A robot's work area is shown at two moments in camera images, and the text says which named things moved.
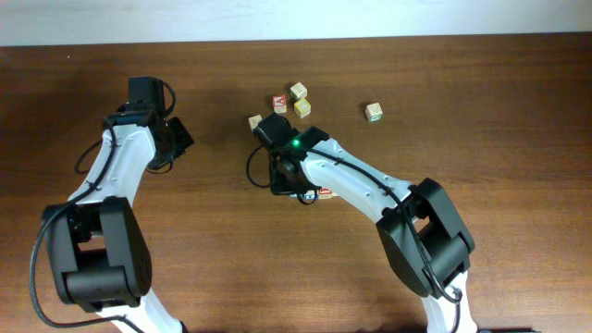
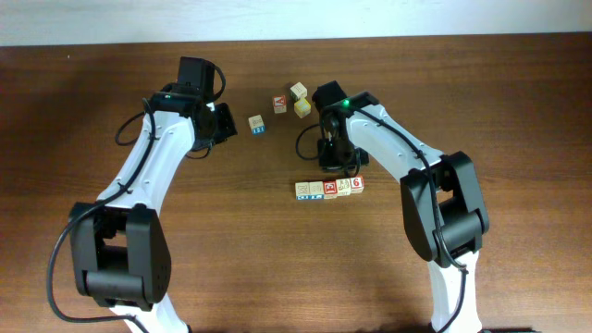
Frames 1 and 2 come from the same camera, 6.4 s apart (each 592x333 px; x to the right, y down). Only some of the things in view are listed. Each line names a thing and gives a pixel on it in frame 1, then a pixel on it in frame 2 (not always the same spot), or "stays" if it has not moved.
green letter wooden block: x=298 y=91 stays
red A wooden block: x=279 y=104 stays
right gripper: x=278 y=188 to x=327 y=164
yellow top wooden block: x=302 y=107 stays
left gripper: x=185 y=140 to x=228 y=127
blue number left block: x=254 y=120 stays
